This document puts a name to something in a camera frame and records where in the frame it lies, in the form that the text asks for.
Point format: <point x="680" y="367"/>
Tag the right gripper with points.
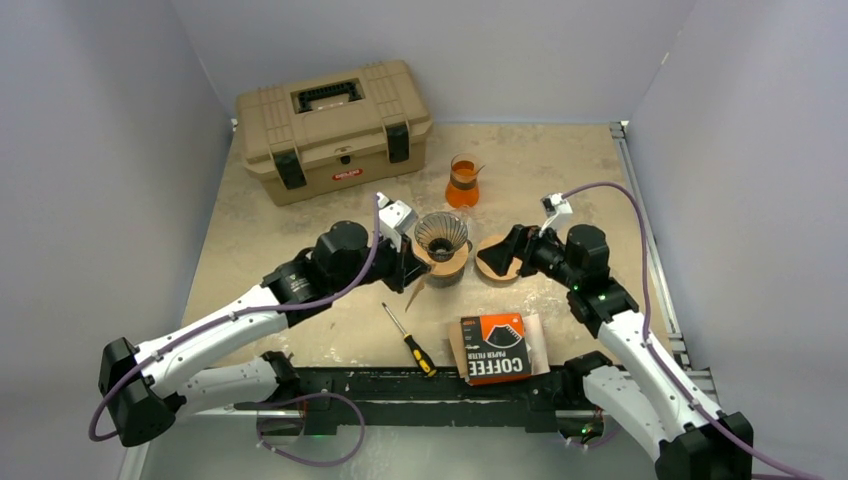
<point x="522" y="242"/>

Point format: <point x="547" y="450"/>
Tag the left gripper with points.
<point x="405" y="266"/>

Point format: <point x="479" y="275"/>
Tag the brown paper coffee filter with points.
<point x="420" y="285"/>

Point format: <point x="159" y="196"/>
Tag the wooden ring holder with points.
<point x="445" y="269"/>
<point x="489" y="266"/>

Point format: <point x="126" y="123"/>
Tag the smoky glass dripper cone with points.
<point x="441" y="235"/>

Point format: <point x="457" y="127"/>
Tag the smoky glass carafe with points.
<point x="445" y="281"/>

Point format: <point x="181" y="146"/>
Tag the coffee paper filter box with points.
<point x="495" y="349"/>

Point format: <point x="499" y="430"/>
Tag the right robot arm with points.
<point x="686" y="434"/>

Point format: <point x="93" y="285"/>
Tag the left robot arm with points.
<point x="147" y="387"/>

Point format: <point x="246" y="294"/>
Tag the orange glass carafe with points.
<point x="462" y="189"/>

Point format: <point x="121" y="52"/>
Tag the tan plastic toolbox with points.
<point x="309" y="138"/>

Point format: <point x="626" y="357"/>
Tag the yellow black screwdriver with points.
<point x="421" y="358"/>

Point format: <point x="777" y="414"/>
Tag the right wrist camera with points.
<point x="558" y="212"/>

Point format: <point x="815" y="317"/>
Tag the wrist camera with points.
<point x="395" y="219"/>
<point x="558" y="212"/>

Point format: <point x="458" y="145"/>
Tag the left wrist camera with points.
<point x="395" y="219"/>

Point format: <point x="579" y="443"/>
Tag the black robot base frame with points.
<point x="326" y="398"/>

